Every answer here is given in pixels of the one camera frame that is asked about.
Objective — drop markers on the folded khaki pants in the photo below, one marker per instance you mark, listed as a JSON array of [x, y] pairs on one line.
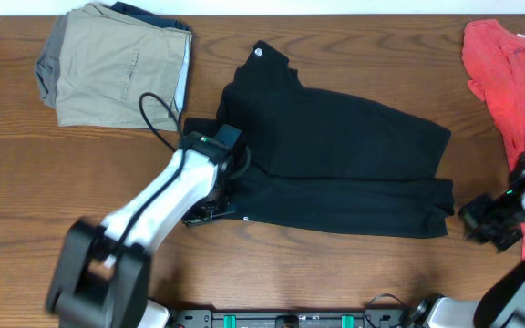
[[119, 72]]

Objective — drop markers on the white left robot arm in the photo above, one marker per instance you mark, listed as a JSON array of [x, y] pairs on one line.
[[102, 274]]

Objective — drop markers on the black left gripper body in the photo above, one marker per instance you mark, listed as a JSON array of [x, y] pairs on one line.
[[215, 207]]

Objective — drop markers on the red shirt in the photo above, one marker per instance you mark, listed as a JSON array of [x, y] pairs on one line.
[[495, 61]]

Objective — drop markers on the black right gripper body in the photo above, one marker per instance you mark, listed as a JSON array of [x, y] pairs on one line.
[[495, 221]]

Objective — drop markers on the folded dark navy garment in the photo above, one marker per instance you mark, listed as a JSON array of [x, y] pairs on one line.
[[147, 17]]

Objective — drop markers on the folded grey garment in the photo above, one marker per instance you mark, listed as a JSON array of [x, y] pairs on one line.
[[47, 69]]

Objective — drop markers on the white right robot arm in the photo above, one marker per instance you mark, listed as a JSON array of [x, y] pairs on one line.
[[502, 306]]

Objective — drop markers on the black pants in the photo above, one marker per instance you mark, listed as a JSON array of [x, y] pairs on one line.
[[326, 161]]

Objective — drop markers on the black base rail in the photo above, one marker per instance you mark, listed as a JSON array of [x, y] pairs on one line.
[[379, 318]]

